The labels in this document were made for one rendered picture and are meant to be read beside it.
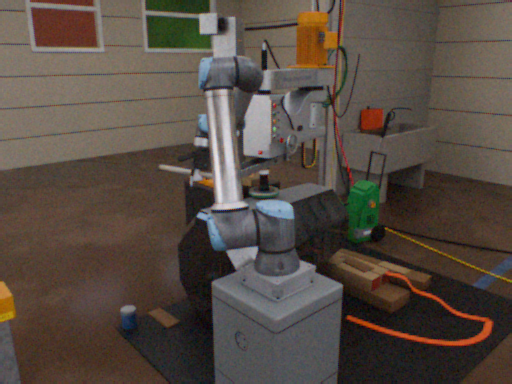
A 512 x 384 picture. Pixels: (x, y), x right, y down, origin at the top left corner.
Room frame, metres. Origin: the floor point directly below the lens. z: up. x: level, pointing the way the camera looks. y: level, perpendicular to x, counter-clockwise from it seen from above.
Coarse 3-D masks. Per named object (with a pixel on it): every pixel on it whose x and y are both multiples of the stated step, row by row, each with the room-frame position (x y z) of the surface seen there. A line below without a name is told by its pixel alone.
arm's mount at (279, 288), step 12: (252, 264) 1.72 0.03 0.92; (300, 264) 1.70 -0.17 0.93; (252, 276) 1.64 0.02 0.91; (264, 276) 1.61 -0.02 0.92; (288, 276) 1.60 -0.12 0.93; (300, 276) 1.62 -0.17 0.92; (252, 288) 1.64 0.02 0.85; (264, 288) 1.59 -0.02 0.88; (276, 288) 1.54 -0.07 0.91; (288, 288) 1.58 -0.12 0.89; (300, 288) 1.62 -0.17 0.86; (276, 300) 1.54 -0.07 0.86
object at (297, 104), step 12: (288, 96) 3.48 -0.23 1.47; (300, 96) 3.43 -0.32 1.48; (312, 96) 3.46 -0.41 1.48; (324, 96) 3.63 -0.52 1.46; (288, 108) 3.36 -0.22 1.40; (300, 108) 3.33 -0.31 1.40; (288, 120) 3.17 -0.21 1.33; (300, 120) 3.32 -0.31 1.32; (288, 132) 3.18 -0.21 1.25; (300, 132) 3.32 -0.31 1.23; (312, 132) 3.48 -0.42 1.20; (324, 132) 3.65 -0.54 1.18
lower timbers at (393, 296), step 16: (352, 256) 3.61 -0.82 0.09; (368, 256) 3.61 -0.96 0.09; (320, 272) 3.31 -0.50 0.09; (416, 272) 3.30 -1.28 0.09; (352, 288) 3.07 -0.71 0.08; (384, 288) 3.01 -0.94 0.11; (400, 288) 3.01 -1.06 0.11; (416, 288) 3.15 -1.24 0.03; (384, 304) 2.85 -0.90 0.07; (400, 304) 2.89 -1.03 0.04
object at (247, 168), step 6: (282, 156) 3.19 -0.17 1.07; (288, 156) 3.20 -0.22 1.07; (246, 162) 3.01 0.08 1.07; (252, 162) 3.07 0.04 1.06; (264, 162) 3.00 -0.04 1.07; (270, 162) 3.06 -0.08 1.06; (276, 162) 3.11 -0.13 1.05; (240, 168) 2.95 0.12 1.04; (246, 168) 3.00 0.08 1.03; (252, 168) 2.88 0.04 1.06; (258, 168) 2.94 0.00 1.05; (264, 168) 2.99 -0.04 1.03; (246, 174) 2.82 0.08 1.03
